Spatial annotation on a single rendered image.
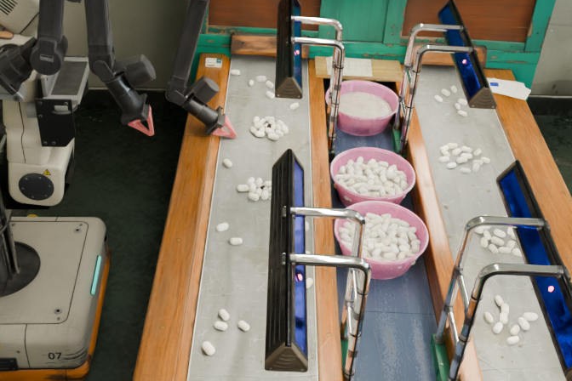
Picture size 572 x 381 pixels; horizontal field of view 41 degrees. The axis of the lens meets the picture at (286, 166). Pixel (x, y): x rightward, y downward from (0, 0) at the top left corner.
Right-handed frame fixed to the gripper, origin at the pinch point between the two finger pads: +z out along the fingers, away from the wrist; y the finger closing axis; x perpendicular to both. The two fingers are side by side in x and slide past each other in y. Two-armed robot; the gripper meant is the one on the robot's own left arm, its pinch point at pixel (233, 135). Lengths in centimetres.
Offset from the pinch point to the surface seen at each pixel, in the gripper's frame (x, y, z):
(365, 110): -28, 24, 36
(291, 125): -11.4, 9.8, 15.5
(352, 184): -23.6, -22.1, 30.4
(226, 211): 0.7, -38.1, 1.3
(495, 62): -66, 56, 74
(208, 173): 3.5, -22.8, -5.0
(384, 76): -37, 42, 40
